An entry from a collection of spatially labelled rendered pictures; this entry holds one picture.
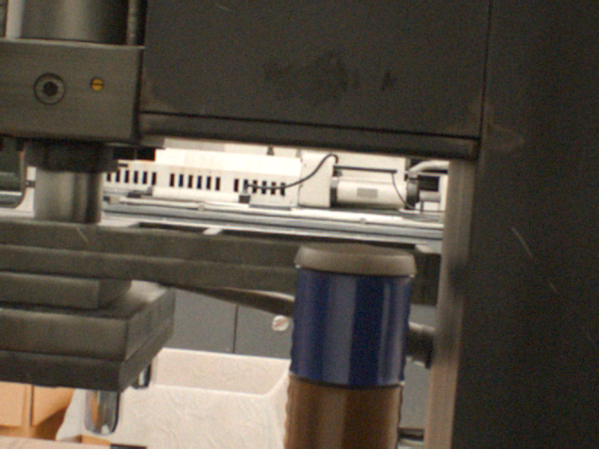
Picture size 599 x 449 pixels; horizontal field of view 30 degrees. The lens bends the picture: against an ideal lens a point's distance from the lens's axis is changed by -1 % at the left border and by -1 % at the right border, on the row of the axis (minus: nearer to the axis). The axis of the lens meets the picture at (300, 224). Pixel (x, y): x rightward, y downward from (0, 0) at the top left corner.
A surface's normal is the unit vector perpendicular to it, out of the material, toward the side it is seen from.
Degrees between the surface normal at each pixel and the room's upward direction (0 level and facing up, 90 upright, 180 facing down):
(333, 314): 104
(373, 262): 72
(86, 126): 90
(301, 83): 90
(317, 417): 76
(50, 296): 90
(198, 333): 90
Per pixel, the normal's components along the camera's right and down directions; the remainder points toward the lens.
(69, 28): 0.04, 0.06
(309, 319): -0.63, -0.25
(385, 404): 0.64, -0.15
